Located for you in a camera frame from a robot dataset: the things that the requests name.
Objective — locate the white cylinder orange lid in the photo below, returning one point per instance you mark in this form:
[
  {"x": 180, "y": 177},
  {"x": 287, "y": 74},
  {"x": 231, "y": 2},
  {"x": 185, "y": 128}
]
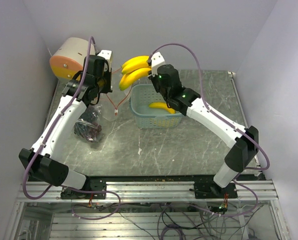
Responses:
[{"x": 69, "y": 58}]

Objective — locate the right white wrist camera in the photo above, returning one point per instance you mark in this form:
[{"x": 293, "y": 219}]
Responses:
[{"x": 154, "y": 62}]

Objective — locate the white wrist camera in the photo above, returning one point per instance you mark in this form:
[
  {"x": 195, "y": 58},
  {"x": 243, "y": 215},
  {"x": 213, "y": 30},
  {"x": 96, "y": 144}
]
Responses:
[
  {"x": 108, "y": 55},
  {"x": 154, "y": 62}
]

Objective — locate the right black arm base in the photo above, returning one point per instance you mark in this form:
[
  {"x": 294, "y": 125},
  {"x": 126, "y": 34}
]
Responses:
[{"x": 210, "y": 190}]

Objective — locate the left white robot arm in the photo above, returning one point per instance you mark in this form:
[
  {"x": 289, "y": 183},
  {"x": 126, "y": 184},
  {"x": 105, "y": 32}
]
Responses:
[{"x": 42, "y": 159}]

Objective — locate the clear zip bag orange zipper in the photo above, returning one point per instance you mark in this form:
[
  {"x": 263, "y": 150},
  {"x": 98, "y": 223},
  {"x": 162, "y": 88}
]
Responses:
[{"x": 89, "y": 128}]

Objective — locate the aluminium frame rail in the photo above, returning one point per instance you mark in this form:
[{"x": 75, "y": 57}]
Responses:
[{"x": 153, "y": 192}]

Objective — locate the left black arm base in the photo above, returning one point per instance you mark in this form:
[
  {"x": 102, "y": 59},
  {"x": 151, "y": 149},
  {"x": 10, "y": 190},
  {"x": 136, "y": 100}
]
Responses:
[{"x": 92, "y": 184}]

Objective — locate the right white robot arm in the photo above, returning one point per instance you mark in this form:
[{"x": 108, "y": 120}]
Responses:
[{"x": 242, "y": 141}]

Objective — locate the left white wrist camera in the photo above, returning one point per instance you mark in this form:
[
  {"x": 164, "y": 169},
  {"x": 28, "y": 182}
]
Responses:
[{"x": 108, "y": 55}]

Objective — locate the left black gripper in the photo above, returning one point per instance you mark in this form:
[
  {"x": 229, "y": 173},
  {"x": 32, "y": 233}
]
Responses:
[{"x": 108, "y": 88}]

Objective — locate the yellow banana bunch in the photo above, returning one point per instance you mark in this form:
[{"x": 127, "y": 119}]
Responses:
[{"x": 134, "y": 69}]

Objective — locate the light blue plastic basket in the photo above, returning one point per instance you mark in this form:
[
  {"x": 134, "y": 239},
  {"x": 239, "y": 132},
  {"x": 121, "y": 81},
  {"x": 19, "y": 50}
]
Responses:
[{"x": 151, "y": 118}]

